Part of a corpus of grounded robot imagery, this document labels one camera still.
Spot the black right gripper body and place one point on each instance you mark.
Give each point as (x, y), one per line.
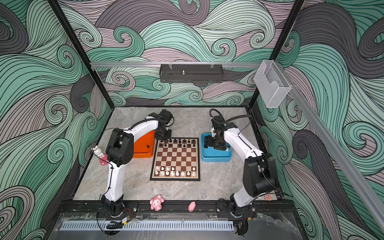
(215, 142)

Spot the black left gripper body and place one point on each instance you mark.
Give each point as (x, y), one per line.
(163, 135)

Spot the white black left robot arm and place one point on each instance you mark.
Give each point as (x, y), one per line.
(120, 151)

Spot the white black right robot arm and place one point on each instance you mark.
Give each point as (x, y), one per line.
(259, 172)

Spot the blue plastic tray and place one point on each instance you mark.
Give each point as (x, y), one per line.
(212, 155)

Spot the orange plastic tray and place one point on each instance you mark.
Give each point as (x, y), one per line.
(144, 146)

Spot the brown cream chessboard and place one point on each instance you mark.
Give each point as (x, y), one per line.
(174, 156)

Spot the white rabbit pink base figurine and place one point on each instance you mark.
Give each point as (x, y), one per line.
(103, 158)

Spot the pink pig plush toy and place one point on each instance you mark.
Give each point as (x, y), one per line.
(156, 203)

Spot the small pink pig figurine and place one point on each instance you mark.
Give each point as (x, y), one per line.
(192, 206)

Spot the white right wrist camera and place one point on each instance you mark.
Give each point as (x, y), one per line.
(213, 132)

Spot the black perforated wall shelf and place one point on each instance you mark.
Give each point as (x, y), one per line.
(191, 74)

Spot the black front mounting rail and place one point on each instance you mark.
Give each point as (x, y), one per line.
(219, 208)

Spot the clear acrylic wall box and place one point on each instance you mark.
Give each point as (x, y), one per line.
(272, 83)

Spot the aluminium back wall rail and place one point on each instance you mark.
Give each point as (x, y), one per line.
(137, 64)

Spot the aluminium wall rail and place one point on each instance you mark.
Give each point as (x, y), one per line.
(307, 102)
(137, 64)

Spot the white slotted cable duct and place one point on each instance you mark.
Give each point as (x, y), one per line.
(182, 225)

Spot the aluminium right wall rail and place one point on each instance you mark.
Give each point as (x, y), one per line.
(307, 102)

